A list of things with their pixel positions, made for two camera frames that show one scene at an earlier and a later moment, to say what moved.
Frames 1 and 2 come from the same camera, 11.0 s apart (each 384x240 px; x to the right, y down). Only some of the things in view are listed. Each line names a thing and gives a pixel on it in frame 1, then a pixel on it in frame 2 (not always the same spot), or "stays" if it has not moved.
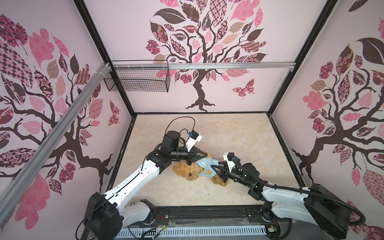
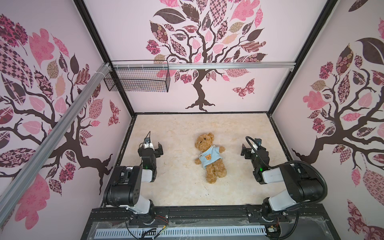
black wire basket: [140, 80] stays
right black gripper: [224, 169] → [248, 151]
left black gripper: [193, 157] → [158, 151]
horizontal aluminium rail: [202, 65] stays
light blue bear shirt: [208, 171] → [210, 156]
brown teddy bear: [190, 172] → [216, 168]
